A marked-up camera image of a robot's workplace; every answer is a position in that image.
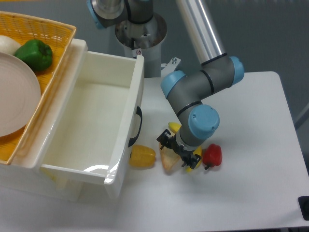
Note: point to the black corner object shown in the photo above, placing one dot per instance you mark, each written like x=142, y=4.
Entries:
x=304, y=206

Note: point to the white onion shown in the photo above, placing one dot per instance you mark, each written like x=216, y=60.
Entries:
x=8, y=45

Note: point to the triangle bread slice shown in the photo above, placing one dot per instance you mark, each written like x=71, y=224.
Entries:
x=168, y=157

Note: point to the white plastic drawer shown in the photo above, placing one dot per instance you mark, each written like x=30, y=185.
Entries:
x=90, y=144

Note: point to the metal mounting bracket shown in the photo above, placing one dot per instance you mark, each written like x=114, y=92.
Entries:
x=167, y=68

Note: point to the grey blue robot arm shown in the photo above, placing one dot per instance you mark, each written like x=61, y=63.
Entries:
x=184, y=92

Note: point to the yellow banana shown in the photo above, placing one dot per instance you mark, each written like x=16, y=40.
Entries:
x=174, y=127

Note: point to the yellow bell pepper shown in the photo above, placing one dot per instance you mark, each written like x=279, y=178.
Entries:
x=142, y=156

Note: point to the red bell pepper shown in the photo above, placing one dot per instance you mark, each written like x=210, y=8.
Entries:
x=212, y=156

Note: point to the white drawer cabinet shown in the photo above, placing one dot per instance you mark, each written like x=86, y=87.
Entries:
x=25, y=172

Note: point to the pink round plate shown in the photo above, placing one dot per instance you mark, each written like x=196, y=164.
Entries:
x=20, y=94

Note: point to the yellow woven basket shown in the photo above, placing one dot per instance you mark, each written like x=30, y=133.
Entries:
x=58, y=36

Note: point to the black drawer handle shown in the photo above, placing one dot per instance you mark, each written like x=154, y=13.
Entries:
x=137, y=126

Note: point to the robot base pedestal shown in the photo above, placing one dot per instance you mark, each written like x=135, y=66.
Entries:
x=144, y=39

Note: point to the green bell pepper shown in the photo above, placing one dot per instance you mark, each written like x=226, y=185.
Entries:
x=36, y=54

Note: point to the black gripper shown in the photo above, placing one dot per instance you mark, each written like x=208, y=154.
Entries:
x=183, y=150

